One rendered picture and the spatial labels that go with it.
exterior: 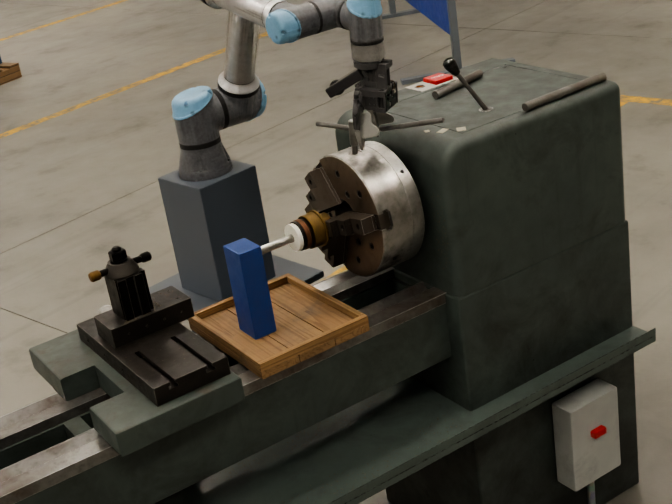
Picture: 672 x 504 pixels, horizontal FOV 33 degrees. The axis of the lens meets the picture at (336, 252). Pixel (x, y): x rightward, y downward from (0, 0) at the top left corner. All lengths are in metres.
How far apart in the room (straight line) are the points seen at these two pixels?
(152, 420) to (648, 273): 2.82
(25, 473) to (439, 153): 1.16
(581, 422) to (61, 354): 1.38
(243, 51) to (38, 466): 1.24
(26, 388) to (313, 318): 2.14
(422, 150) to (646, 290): 2.10
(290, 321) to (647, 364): 1.75
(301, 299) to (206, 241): 0.42
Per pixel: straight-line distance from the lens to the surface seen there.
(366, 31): 2.54
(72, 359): 2.70
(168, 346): 2.54
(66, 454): 2.46
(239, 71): 3.09
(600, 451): 3.23
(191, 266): 3.25
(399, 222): 2.66
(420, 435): 2.85
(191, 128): 3.09
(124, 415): 2.42
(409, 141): 2.74
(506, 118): 2.77
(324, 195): 2.74
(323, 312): 2.74
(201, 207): 3.09
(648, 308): 4.50
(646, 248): 4.99
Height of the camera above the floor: 2.12
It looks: 24 degrees down
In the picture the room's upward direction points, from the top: 9 degrees counter-clockwise
